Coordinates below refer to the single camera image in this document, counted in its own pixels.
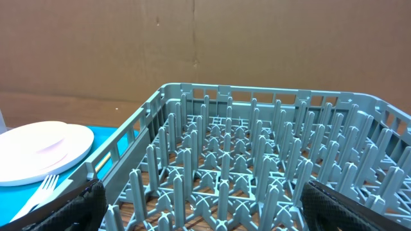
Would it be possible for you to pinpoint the wooden chopstick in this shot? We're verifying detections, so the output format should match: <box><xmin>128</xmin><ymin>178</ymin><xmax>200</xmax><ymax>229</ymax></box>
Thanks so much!
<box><xmin>95</xmin><ymin>152</ymin><xmax>111</xmax><ymax>172</ymax></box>

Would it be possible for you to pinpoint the grey dishwasher rack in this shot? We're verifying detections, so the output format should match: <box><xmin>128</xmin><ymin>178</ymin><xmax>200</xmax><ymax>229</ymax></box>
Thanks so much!
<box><xmin>55</xmin><ymin>83</ymin><xmax>410</xmax><ymax>230</ymax></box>

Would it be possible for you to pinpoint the pink white plate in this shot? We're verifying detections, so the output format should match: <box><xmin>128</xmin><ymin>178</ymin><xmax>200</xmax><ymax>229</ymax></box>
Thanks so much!
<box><xmin>1</xmin><ymin>121</ymin><xmax>94</xmax><ymax>187</ymax></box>

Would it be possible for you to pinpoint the white plastic fork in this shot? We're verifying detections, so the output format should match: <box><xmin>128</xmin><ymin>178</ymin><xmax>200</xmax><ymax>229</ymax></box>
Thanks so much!
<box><xmin>10</xmin><ymin>175</ymin><xmax>59</xmax><ymax>222</ymax></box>

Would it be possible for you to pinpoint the teal plastic tray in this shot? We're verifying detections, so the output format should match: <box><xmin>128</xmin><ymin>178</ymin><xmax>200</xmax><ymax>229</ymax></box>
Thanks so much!
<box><xmin>0</xmin><ymin>125</ymin><xmax>139</xmax><ymax>227</ymax></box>

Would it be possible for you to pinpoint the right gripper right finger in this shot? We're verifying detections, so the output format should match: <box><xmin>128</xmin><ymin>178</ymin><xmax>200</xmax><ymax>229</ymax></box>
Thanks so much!
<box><xmin>300</xmin><ymin>180</ymin><xmax>408</xmax><ymax>231</ymax></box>

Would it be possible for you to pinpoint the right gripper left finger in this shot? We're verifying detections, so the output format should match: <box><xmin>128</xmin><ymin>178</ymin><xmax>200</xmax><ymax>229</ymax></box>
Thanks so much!
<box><xmin>1</xmin><ymin>179</ymin><xmax>107</xmax><ymax>231</ymax></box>

